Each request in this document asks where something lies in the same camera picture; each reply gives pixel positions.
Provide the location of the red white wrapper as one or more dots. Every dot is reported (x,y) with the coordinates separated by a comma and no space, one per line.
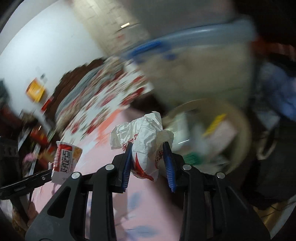
(146,134)

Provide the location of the silver red foil packet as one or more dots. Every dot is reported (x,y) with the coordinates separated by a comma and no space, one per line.
(65,161)

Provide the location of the bottom clear storage box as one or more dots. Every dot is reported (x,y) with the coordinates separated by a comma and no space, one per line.
(204,62)

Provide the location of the floral bed sheet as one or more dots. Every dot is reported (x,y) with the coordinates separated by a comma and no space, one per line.
(102,91)

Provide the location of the beige trash bin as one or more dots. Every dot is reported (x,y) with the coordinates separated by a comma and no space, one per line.
(209,109)

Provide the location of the carved dark wooden headboard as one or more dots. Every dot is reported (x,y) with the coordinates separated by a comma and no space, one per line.
(71,78)

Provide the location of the beige leaf pattern curtain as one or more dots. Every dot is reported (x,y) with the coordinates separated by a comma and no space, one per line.
(110,25)

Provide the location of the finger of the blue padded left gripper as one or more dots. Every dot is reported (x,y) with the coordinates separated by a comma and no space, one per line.
(26,186)

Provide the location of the clear storage box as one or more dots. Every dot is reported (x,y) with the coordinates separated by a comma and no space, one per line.
(163,17)
(204,62)

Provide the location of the middle clear storage box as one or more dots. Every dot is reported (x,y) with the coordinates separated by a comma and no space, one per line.
(163,17)

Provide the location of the yellow paper bag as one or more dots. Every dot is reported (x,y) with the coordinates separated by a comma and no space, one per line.
(35,90)

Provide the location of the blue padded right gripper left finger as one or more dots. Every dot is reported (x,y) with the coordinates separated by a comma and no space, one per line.
(127,166)

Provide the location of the pile of dark clothes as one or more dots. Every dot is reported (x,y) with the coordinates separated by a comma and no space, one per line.
(270,176)

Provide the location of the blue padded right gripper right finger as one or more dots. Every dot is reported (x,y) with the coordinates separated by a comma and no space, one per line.
(169,166)

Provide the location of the pink floral tablecloth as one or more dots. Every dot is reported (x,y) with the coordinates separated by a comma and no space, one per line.
(90,205)

